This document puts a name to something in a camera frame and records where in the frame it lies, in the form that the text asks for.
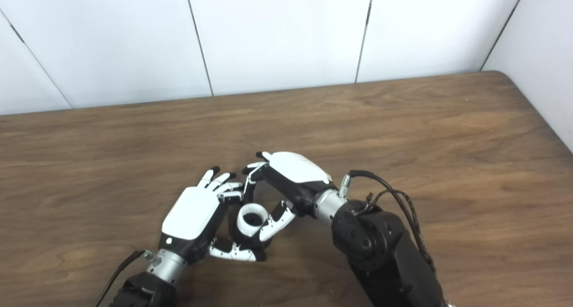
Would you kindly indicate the black and white right hand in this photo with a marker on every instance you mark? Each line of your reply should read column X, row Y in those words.
column 295, row 168

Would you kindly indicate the black and white left hand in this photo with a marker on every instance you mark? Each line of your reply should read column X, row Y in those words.
column 192, row 213

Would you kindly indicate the round black part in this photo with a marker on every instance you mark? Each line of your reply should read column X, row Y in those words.
column 239, row 239

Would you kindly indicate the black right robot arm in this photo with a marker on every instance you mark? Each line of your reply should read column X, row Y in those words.
column 385, row 257

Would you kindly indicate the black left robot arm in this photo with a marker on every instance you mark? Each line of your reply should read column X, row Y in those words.
column 143, row 293

